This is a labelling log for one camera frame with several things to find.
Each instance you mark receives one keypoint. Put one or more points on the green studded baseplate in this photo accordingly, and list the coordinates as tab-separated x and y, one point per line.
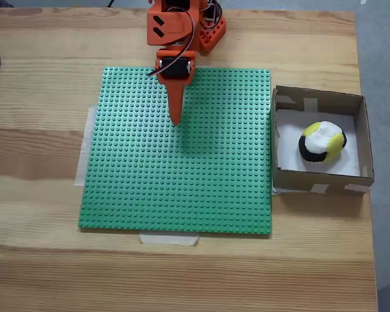
198	178

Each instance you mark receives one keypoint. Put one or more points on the white paper box lining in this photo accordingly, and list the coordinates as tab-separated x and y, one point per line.
289	152

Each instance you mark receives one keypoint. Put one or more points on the open cardboard box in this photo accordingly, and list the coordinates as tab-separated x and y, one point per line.
365	136

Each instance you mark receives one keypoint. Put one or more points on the yellow black white fabric ball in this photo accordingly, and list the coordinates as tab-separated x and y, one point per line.
321	143

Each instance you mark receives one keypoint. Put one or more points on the translucent masking tape strip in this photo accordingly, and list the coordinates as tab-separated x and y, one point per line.
276	191
84	146
169	240

